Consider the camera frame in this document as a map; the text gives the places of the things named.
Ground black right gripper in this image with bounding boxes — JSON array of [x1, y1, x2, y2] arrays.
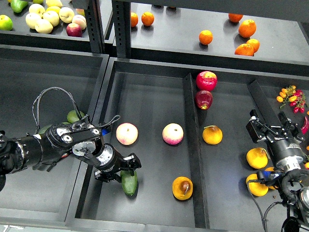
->
[[246, 109, 305, 168]]

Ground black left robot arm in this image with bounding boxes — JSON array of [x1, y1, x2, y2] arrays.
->
[[0, 116, 141, 188]]

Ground yellow pear upper right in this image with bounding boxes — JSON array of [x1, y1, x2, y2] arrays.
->
[[246, 147, 268, 169]]

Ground cherry tomato bunch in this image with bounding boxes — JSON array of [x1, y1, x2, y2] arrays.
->
[[276, 85, 309, 114]]

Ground pale yellow pear front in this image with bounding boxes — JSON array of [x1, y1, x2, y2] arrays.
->
[[35, 19, 54, 34]]

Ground orange shelf centre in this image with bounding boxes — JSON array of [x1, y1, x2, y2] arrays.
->
[[198, 30, 213, 45]]

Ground pink peach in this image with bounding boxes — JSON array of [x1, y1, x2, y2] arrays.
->
[[162, 123, 183, 145], [116, 123, 138, 145]]

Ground pink peach left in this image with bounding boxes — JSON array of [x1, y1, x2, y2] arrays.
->
[[116, 123, 138, 145]]

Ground green avocado hidden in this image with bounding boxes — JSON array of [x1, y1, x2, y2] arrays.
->
[[38, 124, 52, 134]]

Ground black tray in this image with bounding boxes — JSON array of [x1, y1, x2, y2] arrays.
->
[[0, 45, 109, 224], [66, 58, 309, 232]]

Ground orange front right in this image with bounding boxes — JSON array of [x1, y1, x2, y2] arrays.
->
[[235, 43, 254, 56]]

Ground black centre tray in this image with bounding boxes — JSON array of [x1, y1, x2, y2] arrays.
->
[[66, 58, 309, 232]]

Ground orange right small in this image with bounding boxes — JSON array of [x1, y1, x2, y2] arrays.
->
[[246, 39, 260, 53]]

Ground black shelf post left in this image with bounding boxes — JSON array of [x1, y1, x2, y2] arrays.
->
[[72, 0, 105, 54]]

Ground pale peach on shelf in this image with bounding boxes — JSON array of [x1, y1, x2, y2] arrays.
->
[[72, 14, 87, 30]]

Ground dark green avocado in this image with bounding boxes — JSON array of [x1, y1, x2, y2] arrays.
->
[[120, 171, 138, 196]]

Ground pale yellow pear left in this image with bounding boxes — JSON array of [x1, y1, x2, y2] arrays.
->
[[26, 13, 41, 29]]

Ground green avocado top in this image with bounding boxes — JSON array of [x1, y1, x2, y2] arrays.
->
[[67, 110, 80, 123]]

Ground large orange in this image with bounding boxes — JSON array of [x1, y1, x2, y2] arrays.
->
[[239, 19, 256, 38]]

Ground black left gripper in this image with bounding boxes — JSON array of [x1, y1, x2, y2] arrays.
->
[[94, 144, 141, 183]]

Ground pale yellow pear centre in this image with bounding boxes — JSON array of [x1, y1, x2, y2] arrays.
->
[[43, 11, 60, 27]]

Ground black shelf post right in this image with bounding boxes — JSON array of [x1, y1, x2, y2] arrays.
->
[[112, 0, 131, 58]]

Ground yellow pear far right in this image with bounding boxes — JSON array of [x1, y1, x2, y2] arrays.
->
[[265, 167, 281, 190]]

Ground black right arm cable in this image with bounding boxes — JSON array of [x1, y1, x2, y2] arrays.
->
[[247, 178, 290, 232]]

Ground black left tray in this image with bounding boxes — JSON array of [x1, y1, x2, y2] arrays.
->
[[0, 45, 109, 224]]

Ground dark red apple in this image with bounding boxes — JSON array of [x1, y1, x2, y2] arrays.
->
[[195, 90, 213, 110]]

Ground black shelf post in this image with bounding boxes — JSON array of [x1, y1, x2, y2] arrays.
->
[[112, 0, 131, 58], [72, 0, 105, 54]]

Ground red chili pepper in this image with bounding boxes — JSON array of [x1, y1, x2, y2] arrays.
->
[[301, 116, 309, 135]]

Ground small orange top shelf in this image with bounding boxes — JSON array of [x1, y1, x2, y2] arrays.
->
[[141, 12, 155, 26]]

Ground orange cut by post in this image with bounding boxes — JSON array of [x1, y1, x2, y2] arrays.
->
[[131, 12, 139, 28]]

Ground yellow pear lower right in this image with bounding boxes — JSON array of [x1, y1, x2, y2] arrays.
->
[[246, 174, 268, 197]]

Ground black divider right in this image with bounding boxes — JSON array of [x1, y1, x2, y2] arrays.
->
[[246, 80, 309, 194]]

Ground orange top right edge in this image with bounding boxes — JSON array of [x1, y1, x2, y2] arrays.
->
[[228, 13, 243, 23]]

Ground bright red apple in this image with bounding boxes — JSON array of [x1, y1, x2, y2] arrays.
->
[[196, 71, 217, 92]]

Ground red apple on shelf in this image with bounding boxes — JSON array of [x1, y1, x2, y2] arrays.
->
[[66, 23, 82, 38]]

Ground pink peach right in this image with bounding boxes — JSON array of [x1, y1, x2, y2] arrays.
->
[[162, 123, 183, 145]]

